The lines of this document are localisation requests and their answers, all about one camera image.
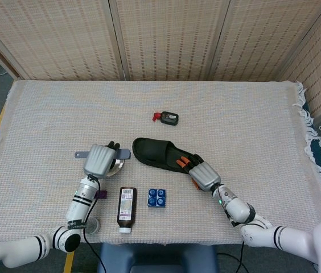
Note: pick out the right orange-tipped robot hand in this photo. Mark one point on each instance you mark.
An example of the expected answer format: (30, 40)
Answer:
(204, 176)

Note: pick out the left black-fingered robot hand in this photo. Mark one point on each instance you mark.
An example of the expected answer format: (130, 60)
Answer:
(98, 162)

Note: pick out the grey spatula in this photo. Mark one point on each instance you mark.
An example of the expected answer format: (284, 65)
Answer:
(123, 153)

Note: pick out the black slipper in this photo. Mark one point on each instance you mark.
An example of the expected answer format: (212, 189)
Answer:
(154, 150)

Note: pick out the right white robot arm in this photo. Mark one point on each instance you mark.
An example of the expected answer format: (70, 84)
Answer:
(248, 221)

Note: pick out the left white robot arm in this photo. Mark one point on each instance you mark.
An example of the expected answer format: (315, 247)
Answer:
(78, 204)

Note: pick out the round steel plate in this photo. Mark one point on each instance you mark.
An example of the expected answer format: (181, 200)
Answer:
(117, 166)

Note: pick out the purple plastic case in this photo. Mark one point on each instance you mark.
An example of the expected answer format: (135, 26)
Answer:
(102, 195)

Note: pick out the blue building block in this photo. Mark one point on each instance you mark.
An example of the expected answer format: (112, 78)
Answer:
(157, 197)

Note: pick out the brown bottle with white cap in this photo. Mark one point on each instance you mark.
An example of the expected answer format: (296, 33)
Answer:
(127, 207)

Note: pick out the clear round lidded container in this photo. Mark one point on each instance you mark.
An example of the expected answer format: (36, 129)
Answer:
(94, 226)

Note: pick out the black bottle with red cap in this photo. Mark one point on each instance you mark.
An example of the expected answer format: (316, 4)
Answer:
(169, 118)

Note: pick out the white woven tablecloth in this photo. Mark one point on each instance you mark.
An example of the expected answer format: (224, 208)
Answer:
(160, 99)

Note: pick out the beige woven folding screen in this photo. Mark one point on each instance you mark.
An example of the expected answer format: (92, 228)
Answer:
(166, 37)

